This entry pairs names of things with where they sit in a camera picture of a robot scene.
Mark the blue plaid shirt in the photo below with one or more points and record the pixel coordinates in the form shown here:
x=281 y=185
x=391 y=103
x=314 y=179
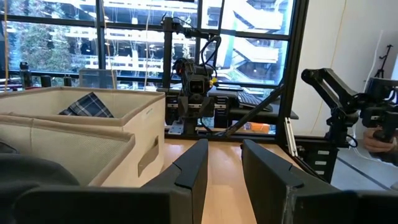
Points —
x=87 y=107

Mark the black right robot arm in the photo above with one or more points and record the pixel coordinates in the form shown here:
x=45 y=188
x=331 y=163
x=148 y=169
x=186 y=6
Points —
x=184 y=67

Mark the black window frame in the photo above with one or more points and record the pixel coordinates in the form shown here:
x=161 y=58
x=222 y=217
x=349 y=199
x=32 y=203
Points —
x=100 y=34

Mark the black keyboard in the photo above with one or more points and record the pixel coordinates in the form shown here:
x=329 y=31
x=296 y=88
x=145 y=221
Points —
x=252 y=101

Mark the black tripod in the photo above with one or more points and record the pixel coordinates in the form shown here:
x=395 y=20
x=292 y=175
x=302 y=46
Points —
x=384 y=62

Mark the black labelled control box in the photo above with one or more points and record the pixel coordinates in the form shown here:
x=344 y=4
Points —
x=320 y=161

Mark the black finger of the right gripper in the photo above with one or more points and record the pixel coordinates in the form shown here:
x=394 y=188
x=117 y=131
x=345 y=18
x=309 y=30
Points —
x=183 y=107
x=209 y=107

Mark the silver metal bracket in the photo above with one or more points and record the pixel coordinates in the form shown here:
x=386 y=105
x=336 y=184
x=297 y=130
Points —
x=176 y=128

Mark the black diagonal frame strut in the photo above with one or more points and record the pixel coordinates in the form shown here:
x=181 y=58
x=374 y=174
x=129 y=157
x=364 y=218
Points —
x=255 y=110

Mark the silver aluminium bar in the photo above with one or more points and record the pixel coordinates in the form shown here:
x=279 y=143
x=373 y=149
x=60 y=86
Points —
x=290 y=137

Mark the clear plastic box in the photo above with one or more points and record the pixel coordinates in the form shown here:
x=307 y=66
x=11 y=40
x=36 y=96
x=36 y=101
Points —
x=98 y=79

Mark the person's hand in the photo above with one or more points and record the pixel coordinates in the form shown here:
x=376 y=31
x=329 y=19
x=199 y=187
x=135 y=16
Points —
x=374 y=144

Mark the black desk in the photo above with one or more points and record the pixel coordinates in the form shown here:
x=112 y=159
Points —
x=280 y=115

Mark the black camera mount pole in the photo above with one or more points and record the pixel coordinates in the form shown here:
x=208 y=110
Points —
x=167 y=53

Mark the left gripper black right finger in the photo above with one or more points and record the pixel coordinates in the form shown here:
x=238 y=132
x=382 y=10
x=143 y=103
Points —
x=295 y=205

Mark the dark green garment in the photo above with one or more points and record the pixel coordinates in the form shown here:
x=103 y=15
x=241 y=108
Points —
x=31 y=171

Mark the black vertical frame post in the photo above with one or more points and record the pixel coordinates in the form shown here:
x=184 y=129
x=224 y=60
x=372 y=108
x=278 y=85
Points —
x=290 y=62

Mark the dark water bottle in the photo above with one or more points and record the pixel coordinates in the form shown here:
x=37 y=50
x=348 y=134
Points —
x=25 y=76

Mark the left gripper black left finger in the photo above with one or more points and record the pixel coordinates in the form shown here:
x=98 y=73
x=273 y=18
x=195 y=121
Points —
x=124 y=205

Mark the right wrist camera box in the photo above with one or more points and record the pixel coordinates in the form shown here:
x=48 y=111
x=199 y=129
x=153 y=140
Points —
x=196 y=86

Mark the small dark cup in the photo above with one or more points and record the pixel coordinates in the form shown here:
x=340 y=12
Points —
x=67 y=81
x=45 y=81

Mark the beige fabric storage bin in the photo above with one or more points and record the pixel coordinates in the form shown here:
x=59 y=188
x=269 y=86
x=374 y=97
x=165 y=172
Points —
x=146 y=124
x=77 y=149

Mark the orange object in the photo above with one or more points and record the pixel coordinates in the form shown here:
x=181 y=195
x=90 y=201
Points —
x=258 y=127

